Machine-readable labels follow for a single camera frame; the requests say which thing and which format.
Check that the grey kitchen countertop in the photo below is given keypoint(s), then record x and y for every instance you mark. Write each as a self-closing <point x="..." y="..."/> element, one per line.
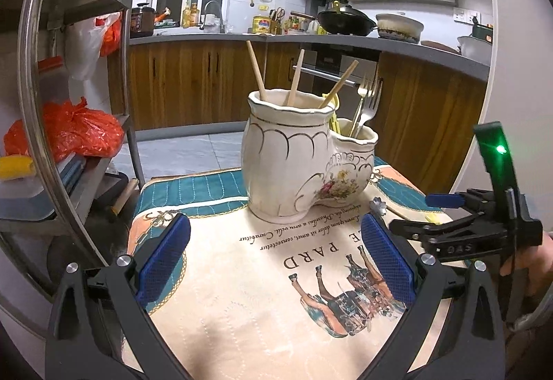
<point x="432" y="58"/>

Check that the black wok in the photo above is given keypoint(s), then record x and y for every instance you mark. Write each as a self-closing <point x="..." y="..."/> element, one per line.
<point x="345" y="23"/>

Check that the hanging white plastic bag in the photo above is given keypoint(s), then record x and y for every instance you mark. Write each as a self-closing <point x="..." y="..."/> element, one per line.
<point x="84" y="51"/>

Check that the yellow can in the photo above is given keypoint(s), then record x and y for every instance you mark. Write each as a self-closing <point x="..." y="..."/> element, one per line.
<point x="261" y="24"/>

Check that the person's right hand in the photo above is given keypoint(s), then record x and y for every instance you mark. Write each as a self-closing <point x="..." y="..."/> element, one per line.
<point x="540" y="263"/>

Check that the silver fork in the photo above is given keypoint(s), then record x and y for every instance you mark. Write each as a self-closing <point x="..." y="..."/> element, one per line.
<point x="372" y="103"/>

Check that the printed tablecloth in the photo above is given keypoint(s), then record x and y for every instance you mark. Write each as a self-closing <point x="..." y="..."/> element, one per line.
<point x="259" y="298"/>

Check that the yellow lid container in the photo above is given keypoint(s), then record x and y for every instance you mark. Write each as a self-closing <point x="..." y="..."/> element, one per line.
<point x="15" y="168"/>

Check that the built-in oven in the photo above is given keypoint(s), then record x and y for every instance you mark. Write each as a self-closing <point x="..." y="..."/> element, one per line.
<point x="328" y="60"/>

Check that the dark red rice cooker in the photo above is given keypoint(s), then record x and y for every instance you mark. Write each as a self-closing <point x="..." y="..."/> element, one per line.
<point x="142" y="21"/>

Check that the white floral ceramic utensil holder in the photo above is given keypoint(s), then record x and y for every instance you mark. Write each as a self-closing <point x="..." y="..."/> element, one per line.
<point x="289" y="164"/>

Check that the white green pot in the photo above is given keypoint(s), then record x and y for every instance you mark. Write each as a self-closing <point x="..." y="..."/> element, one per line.
<point x="477" y="43"/>

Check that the cooking oil bottle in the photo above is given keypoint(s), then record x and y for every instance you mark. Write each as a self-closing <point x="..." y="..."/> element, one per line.
<point x="190" y="17"/>

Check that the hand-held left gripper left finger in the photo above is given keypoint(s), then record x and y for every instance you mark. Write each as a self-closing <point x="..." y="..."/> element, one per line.
<point x="166" y="261"/>

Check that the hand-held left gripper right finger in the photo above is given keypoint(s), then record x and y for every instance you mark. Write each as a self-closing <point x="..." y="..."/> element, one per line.
<point x="386" y="261"/>

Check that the red plastic bag on shelf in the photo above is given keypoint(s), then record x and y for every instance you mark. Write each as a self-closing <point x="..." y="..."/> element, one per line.
<point x="73" y="129"/>

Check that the red lid plastic container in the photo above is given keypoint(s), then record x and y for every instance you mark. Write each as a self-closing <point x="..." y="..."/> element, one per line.
<point x="52" y="66"/>

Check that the metal shelf rack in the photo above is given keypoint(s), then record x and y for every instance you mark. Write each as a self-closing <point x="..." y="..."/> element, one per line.
<point x="34" y="38"/>

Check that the white ceramic pot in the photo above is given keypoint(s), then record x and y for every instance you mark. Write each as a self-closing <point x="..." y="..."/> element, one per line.
<point x="399" y="30"/>

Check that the hanging red plastic bag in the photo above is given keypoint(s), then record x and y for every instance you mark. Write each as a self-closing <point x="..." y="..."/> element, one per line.
<point x="111" y="36"/>

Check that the row of condiment bottles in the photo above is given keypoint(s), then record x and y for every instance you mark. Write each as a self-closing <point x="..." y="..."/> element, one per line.
<point x="298" y="24"/>

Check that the long green yellow plastic utensil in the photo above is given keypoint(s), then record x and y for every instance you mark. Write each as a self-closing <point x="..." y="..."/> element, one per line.
<point x="433" y="219"/>

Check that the wooden chopstick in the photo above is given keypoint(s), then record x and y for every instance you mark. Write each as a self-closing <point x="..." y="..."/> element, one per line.
<point x="258" y="77"/>
<point x="395" y="212"/>
<point x="341" y="81"/>
<point x="296" y="79"/>

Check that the wall power outlet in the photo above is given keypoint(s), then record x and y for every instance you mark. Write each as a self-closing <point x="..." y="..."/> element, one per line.
<point x="462" y="15"/>

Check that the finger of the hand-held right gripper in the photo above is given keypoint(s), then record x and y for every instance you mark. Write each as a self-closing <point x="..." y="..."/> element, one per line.
<point x="410" y="229"/>
<point x="445" y="199"/>

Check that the wooden base cabinets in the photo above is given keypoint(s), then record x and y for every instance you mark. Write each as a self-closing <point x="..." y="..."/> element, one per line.
<point x="181" y="77"/>

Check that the metal faucet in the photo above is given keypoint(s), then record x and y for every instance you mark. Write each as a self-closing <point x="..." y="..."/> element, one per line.
<point x="214" y="17"/>

